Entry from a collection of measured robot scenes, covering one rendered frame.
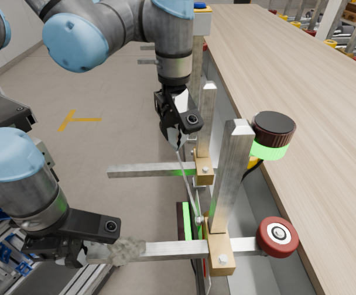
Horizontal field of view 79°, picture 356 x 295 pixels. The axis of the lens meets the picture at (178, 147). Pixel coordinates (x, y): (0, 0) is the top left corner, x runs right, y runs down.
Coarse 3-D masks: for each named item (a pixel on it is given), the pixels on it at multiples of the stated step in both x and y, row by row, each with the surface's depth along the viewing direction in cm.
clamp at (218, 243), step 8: (208, 232) 49; (208, 240) 48; (216, 240) 48; (224, 240) 48; (208, 248) 47; (216, 248) 47; (224, 248) 47; (208, 256) 48; (216, 256) 46; (232, 256) 46; (208, 264) 48; (216, 264) 44; (232, 264) 44; (216, 272) 46; (224, 272) 46; (232, 272) 46
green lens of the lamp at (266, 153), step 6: (252, 144) 32; (258, 144) 31; (288, 144) 31; (252, 150) 33; (258, 150) 32; (264, 150) 31; (270, 150) 31; (276, 150) 31; (282, 150) 31; (258, 156) 32; (264, 156) 32; (270, 156) 31; (276, 156) 32; (282, 156) 32
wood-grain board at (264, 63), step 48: (240, 48) 134; (288, 48) 134; (240, 96) 90; (288, 96) 90; (336, 96) 90; (336, 144) 68; (288, 192) 54; (336, 192) 54; (336, 240) 45; (336, 288) 39
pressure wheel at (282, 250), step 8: (272, 216) 49; (264, 224) 47; (272, 224) 47; (280, 224) 47; (288, 224) 47; (256, 232) 48; (264, 232) 46; (272, 232) 46; (280, 232) 45; (288, 232) 46; (296, 232) 46; (264, 240) 45; (272, 240) 44; (280, 240) 45; (288, 240) 45; (296, 240) 44; (264, 248) 45; (272, 248) 44; (280, 248) 43; (288, 248) 43; (272, 256) 45; (280, 256) 44; (288, 256) 45
